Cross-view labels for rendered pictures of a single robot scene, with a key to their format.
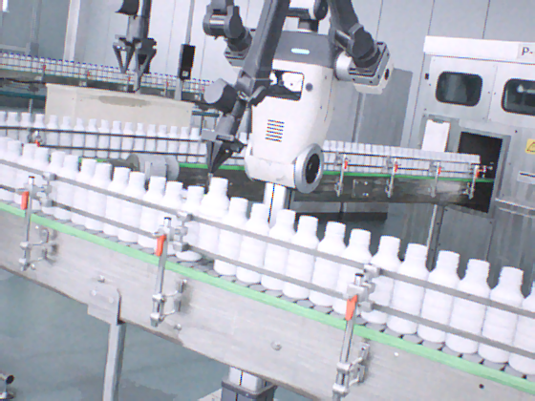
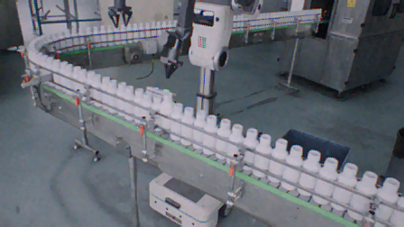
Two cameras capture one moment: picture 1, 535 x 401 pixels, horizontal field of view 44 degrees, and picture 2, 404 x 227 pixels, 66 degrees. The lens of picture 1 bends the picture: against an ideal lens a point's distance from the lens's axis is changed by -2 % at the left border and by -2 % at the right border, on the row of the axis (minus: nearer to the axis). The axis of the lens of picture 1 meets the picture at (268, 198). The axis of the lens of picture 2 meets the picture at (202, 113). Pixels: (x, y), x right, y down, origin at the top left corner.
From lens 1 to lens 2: 42 cm
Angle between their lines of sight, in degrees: 18
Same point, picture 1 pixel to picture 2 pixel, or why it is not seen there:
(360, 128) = not seen: outside the picture
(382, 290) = (249, 156)
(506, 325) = (310, 180)
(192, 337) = (163, 167)
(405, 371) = (261, 195)
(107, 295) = (123, 145)
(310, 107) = (219, 30)
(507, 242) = (335, 54)
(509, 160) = (337, 11)
